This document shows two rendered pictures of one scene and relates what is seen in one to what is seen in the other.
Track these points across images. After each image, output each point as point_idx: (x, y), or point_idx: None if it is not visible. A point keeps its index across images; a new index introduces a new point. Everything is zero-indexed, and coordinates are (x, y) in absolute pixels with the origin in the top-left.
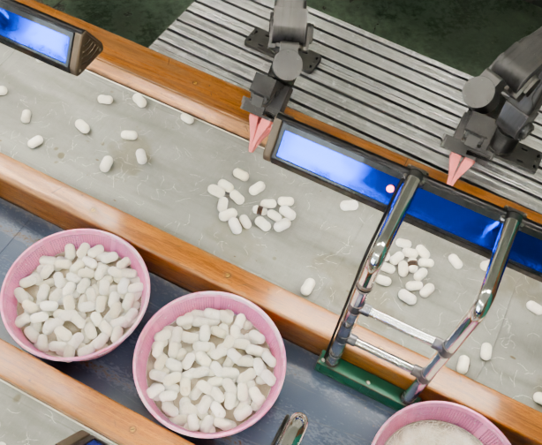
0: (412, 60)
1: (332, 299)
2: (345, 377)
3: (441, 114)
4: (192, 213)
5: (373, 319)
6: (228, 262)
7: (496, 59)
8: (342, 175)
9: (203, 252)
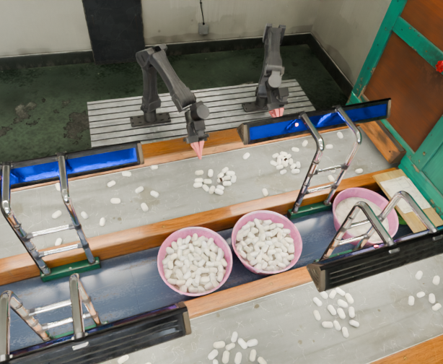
0: (200, 93)
1: (275, 191)
2: (303, 212)
3: (231, 106)
4: (198, 199)
5: (293, 186)
6: (233, 204)
7: (265, 67)
8: (278, 131)
9: (221, 208)
